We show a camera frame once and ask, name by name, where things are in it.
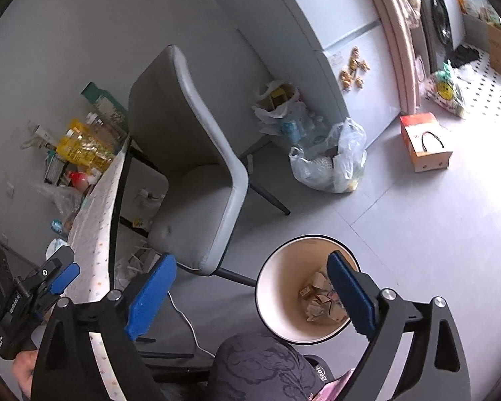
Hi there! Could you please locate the white power strip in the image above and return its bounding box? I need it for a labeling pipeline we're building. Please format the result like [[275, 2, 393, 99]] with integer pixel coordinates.
[[115, 246, 163, 285]]

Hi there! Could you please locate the white cable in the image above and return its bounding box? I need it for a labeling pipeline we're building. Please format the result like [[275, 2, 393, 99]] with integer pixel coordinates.
[[167, 288, 213, 356]]

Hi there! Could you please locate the white tissue pack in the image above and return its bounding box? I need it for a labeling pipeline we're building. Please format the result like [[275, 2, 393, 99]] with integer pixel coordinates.
[[46, 237, 69, 260]]

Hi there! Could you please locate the person's left hand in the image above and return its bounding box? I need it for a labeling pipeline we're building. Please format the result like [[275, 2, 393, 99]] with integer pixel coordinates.
[[12, 349, 40, 399]]

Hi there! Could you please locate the orange box with black handle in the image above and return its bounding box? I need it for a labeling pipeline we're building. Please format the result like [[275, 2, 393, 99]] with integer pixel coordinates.
[[399, 112, 454, 173]]

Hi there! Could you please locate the pink patterned cloth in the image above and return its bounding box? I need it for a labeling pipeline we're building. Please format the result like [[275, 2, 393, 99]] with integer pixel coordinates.
[[317, 370, 355, 401]]

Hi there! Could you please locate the yellow cooking oil bottle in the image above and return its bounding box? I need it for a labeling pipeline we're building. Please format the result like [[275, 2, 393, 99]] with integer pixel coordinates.
[[55, 118, 115, 172]]

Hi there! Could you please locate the white refrigerator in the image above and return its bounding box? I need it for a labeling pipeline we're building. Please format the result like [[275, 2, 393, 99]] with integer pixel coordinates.
[[250, 0, 405, 151]]

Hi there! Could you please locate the red lidded jar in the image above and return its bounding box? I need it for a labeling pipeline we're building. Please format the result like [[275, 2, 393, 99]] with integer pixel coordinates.
[[67, 170, 90, 190]]

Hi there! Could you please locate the person's dark patterned trouser leg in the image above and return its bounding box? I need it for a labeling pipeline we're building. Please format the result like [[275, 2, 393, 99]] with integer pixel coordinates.
[[211, 332, 330, 401]]

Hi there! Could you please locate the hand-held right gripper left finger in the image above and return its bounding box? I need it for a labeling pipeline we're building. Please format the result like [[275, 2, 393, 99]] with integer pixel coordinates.
[[30, 253, 178, 401]]

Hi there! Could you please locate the grey upholstered chair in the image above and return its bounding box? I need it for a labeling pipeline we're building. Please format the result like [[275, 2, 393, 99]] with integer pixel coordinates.
[[127, 44, 291, 288]]

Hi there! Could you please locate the green carton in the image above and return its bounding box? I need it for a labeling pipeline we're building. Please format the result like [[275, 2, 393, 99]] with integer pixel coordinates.
[[81, 81, 128, 124]]

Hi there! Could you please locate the grey storage box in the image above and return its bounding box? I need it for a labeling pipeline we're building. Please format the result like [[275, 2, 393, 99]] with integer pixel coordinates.
[[44, 150, 71, 184]]

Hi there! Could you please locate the hanging plastic bag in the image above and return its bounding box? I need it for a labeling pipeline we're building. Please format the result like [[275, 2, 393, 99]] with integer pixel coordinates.
[[394, 0, 422, 30]]

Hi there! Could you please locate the black chair frame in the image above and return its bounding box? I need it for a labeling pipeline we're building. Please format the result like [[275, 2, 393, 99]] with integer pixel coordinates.
[[140, 336, 215, 385]]

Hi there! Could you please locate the cluster of yellow fridge magnets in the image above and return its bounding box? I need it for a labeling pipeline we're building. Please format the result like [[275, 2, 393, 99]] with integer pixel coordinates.
[[338, 48, 370, 91]]

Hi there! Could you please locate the grey washing machine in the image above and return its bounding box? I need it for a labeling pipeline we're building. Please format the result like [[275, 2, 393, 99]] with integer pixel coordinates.
[[409, 0, 466, 72]]

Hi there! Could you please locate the white round trash bin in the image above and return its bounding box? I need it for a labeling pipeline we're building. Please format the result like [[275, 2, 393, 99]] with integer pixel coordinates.
[[256, 235, 362, 345]]

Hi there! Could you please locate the black cloth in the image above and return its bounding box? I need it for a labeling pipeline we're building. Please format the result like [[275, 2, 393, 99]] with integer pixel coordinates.
[[449, 45, 481, 68]]

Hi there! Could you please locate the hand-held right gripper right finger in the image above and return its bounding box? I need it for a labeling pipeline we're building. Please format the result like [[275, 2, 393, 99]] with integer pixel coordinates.
[[326, 250, 472, 401]]

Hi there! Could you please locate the pink door frame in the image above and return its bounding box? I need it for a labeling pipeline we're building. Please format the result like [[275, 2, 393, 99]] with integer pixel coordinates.
[[357, 0, 422, 115]]

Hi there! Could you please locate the pale grey cabinet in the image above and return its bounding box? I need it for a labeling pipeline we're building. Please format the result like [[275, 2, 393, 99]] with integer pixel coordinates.
[[119, 161, 170, 235]]

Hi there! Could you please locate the pack of water bottles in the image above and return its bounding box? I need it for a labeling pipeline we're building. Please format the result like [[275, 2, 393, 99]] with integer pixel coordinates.
[[271, 106, 330, 147]]

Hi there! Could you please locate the dark grey panel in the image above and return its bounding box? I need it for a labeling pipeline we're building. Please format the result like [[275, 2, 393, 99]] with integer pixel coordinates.
[[0, 234, 30, 318]]

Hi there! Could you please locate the pile of crumpled paper scraps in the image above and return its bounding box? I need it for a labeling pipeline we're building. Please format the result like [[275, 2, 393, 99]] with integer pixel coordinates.
[[298, 271, 351, 322]]

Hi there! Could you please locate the crumpled clear plastic bag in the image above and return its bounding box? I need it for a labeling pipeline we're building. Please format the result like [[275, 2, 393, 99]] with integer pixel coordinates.
[[33, 181, 84, 218]]

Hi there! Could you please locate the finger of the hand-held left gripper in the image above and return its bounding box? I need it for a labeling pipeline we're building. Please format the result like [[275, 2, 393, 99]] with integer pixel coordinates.
[[50, 262, 81, 297], [37, 247, 75, 291]]

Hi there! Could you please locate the dotted white tablecloth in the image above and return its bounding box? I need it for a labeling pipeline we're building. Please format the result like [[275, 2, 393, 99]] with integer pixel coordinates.
[[64, 136, 130, 401]]

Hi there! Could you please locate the clear plastic bag of waste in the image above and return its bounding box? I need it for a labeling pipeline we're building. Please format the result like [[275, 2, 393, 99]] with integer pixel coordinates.
[[289, 117, 367, 194]]

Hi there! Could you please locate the yellow smiley face bag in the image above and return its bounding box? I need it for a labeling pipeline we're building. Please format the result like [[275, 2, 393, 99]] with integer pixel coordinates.
[[426, 60, 468, 118]]

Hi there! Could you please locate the clear jar with white cap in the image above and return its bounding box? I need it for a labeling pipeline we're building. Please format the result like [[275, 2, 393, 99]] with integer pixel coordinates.
[[83, 112, 126, 151]]

